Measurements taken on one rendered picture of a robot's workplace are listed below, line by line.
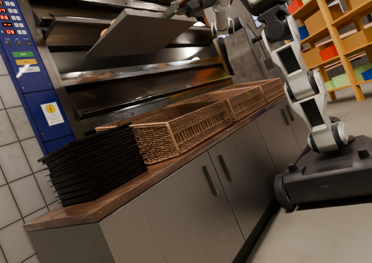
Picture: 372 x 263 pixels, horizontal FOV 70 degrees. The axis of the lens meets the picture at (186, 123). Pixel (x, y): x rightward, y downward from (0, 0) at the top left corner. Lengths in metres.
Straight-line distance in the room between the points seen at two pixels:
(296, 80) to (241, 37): 5.17
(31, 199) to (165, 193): 0.60
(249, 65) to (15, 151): 5.70
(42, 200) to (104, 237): 0.57
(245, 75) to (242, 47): 0.64
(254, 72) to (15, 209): 5.78
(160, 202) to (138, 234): 0.13
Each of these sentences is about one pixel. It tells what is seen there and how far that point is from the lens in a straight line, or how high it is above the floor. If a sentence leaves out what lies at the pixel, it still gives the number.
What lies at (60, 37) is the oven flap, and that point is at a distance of 1.63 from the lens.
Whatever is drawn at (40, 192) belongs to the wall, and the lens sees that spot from 1.33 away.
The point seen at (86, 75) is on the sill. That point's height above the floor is 1.16.
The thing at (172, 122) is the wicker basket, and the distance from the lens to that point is 1.15.
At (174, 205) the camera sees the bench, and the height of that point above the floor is 0.44.
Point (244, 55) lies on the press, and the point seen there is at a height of 1.54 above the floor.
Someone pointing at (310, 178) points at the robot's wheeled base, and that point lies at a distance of 1.57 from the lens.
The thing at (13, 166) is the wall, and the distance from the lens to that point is 1.32.
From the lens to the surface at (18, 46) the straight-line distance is 1.49.
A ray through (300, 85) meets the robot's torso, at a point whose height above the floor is 0.64.
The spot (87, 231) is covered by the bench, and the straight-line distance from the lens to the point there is 0.88.
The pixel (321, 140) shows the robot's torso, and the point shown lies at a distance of 1.72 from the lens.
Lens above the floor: 0.71
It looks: 1 degrees down
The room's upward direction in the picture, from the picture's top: 23 degrees counter-clockwise
